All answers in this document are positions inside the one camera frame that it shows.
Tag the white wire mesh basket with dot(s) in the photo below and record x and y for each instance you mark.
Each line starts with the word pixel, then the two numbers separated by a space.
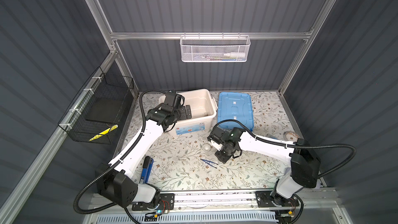
pixel 210 49

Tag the blue tweezers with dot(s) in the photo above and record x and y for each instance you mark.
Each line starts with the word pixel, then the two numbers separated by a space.
pixel 210 163

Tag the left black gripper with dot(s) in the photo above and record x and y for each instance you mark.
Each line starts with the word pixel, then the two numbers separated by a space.
pixel 183 115

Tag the white bottle in basket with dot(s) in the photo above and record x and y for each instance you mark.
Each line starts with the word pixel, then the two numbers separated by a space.
pixel 235 55

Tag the blue handled tool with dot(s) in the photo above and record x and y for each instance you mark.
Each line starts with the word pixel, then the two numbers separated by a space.
pixel 147 167

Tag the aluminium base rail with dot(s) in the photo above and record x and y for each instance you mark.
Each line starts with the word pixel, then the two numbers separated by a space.
pixel 216 201

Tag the small white dish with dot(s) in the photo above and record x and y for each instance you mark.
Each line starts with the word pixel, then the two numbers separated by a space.
pixel 206 147

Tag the floral tape roll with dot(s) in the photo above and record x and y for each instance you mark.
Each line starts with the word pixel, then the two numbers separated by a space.
pixel 291 136

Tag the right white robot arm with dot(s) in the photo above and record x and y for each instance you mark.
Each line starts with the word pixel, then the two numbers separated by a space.
pixel 303 165

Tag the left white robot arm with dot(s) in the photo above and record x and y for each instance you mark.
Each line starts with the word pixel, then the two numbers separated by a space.
pixel 118 185

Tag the white plastic storage bin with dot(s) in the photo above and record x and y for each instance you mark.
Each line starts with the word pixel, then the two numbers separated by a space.
pixel 203 110

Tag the black wire mesh basket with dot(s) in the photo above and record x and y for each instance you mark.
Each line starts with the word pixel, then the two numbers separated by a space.
pixel 101 112

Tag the blue plastic bin lid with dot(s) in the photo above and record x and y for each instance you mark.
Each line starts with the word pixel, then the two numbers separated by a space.
pixel 236 106

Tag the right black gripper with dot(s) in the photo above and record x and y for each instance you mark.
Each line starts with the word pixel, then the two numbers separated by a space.
pixel 219 157

